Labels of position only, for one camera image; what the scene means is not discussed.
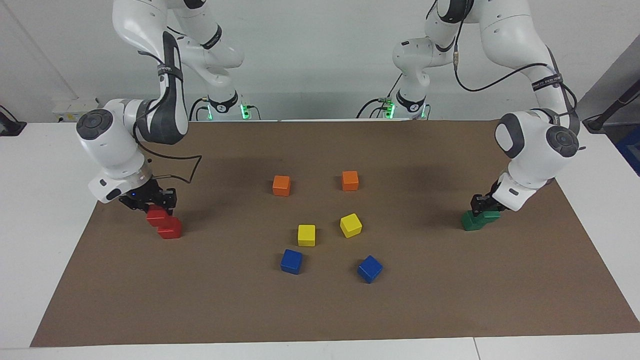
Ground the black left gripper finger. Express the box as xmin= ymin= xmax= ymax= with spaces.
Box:
xmin=487 ymin=181 xmax=507 ymax=211
xmin=471 ymin=194 xmax=493 ymax=217

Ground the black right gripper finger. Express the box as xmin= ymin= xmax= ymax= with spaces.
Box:
xmin=152 ymin=188 xmax=177 ymax=211
xmin=120 ymin=192 xmax=153 ymax=211

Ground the green wooden cube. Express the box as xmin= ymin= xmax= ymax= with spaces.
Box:
xmin=471 ymin=209 xmax=502 ymax=225
xmin=460 ymin=212 xmax=489 ymax=232

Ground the red wooden cube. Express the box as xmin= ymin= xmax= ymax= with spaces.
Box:
xmin=157 ymin=216 xmax=184 ymax=240
xmin=146 ymin=205 xmax=174 ymax=228

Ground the white outlet box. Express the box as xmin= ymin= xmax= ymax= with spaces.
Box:
xmin=52 ymin=98 xmax=101 ymax=124

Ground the blue crate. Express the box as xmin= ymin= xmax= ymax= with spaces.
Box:
xmin=616 ymin=125 xmax=640 ymax=177

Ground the black desk clamp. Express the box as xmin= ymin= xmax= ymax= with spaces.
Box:
xmin=0 ymin=104 xmax=27 ymax=137

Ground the brown table mat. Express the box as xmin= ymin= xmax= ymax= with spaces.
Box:
xmin=30 ymin=119 xmax=640 ymax=348

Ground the black stand pole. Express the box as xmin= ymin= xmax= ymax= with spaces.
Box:
xmin=582 ymin=79 xmax=640 ymax=134

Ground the blue wooden cube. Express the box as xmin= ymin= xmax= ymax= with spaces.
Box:
xmin=280 ymin=249 xmax=304 ymax=275
xmin=357 ymin=255 xmax=384 ymax=284

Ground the yellow wooden cube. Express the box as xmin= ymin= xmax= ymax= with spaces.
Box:
xmin=339 ymin=213 xmax=363 ymax=239
xmin=297 ymin=224 xmax=317 ymax=248

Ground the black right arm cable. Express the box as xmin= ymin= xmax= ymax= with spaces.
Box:
xmin=136 ymin=142 xmax=203 ymax=186

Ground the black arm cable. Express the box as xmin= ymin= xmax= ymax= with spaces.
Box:
xmin=452 ymin=0 xmax=582 ymax=128
xmin=136 ymin=142 xmax=203 ymax=186

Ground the black base cable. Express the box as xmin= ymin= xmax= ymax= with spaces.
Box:
xmin=355 ymin=73 xmax=402 ymax=120
xmin=188 ymin=97 xmax=211 ymax=122

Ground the black velcro cable strap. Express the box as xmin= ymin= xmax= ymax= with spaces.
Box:
xmin=157 ymin=62 xmax=184 ymax=81
xmin=531 ymin=73 xmax=565 ymax=92

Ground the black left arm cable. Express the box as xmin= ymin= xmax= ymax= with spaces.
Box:
xmin=452 ymin=0 xmax=582 ymax=128

